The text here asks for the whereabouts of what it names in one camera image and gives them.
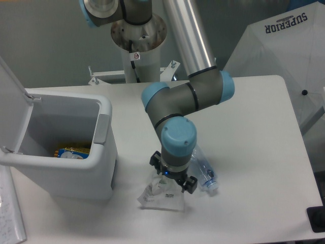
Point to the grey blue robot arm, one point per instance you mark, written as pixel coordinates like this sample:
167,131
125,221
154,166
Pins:
167,107

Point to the clear plastic bottle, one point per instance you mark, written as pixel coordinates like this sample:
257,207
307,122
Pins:
201,169

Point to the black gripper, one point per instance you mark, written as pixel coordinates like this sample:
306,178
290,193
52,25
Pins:
176,173

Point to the black device at edge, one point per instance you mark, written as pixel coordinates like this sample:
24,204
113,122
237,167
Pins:
316,218

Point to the white trash can lid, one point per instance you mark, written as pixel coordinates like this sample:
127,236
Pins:
16,108

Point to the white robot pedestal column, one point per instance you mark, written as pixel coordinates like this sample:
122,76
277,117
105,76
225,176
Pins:
140,44

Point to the white superior umbrella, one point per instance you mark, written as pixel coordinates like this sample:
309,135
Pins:
290,45

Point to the clear plastic wrapper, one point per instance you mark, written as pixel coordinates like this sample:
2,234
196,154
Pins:
162,193

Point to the blue yellow snack package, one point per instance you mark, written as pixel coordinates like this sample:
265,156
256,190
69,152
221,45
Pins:
72,152

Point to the white plastic trash can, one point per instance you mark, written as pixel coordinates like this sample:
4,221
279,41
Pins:
62,142

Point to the white metal base frame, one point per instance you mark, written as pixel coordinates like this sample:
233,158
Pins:
165,74

